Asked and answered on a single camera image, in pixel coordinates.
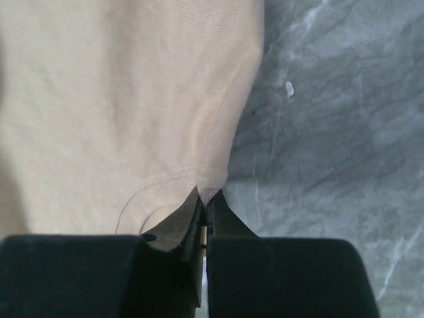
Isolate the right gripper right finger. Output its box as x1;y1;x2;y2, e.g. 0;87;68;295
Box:
206;192;380;318

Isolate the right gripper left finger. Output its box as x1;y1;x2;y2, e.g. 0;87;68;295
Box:
1;190;203;317

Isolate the beige t shirt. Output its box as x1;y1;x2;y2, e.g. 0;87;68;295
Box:
1;1;264;236

